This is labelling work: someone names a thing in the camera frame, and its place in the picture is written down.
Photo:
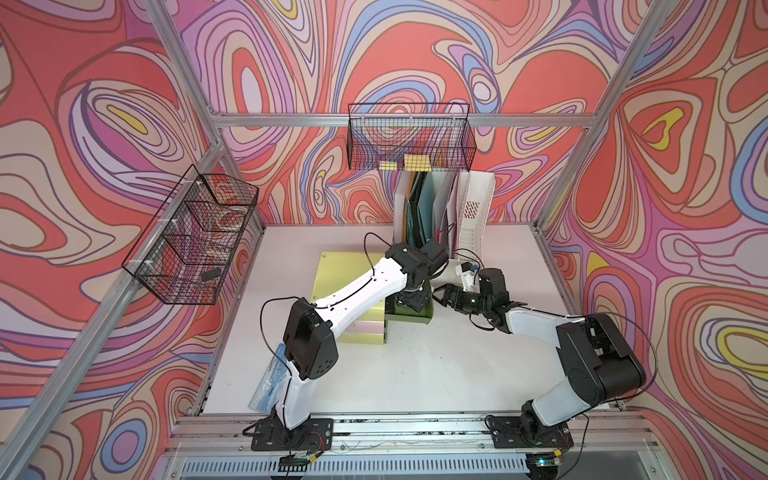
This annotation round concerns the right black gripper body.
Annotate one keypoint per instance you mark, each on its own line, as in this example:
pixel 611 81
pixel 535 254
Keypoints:
pixel 469 302

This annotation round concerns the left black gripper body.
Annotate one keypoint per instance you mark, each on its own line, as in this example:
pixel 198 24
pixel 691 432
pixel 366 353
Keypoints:
pixel 418 297

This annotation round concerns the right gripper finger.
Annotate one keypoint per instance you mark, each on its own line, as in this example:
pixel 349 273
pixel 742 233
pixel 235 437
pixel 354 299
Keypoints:
pixel 442 290
pixel 443 302

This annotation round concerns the green drawer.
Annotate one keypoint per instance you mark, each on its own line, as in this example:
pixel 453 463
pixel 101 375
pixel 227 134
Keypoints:
pixel 396 312

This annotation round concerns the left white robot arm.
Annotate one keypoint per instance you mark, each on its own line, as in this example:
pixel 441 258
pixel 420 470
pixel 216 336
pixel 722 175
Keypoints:
pixel 313 327

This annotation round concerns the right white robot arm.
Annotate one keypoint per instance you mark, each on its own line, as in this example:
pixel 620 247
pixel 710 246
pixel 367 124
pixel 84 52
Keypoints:
pixel 597 362

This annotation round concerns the green folder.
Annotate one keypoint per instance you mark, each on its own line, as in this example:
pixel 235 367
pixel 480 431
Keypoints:
pixel 414 229

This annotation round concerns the pink folder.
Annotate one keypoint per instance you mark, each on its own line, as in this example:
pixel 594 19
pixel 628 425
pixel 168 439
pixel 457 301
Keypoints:
pixel 450 214

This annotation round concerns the teal folder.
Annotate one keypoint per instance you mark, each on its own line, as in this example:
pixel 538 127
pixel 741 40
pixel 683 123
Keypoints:
pixel 426 204

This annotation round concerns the white file organizer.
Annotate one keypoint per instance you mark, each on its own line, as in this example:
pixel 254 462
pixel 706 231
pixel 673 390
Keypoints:
pixel 475 195

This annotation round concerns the blue plastic package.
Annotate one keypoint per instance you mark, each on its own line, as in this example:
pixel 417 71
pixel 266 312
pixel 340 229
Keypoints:
pixel 271 385

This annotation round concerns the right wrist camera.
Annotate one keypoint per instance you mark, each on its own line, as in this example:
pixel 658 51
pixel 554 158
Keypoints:
pixel 468 274

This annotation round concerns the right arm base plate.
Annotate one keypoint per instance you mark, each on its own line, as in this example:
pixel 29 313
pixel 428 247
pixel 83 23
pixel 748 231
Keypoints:
pixel 516 432

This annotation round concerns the back black wire basket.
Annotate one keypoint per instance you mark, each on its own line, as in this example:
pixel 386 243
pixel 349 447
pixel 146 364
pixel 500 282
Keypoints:
pixel 386 131

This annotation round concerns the black wire basket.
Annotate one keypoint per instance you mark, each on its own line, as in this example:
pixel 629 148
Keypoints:
pixel 184 256
pixel 386 131

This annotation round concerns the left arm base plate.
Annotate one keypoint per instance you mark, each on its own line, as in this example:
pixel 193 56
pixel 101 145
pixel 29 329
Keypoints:
pixel 269 434

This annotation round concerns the aluminium front rail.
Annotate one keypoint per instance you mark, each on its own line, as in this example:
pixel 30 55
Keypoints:
pixel 603 445

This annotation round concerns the left black wire basket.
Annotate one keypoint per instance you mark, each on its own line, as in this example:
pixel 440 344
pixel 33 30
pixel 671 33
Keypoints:
pixel 184 256

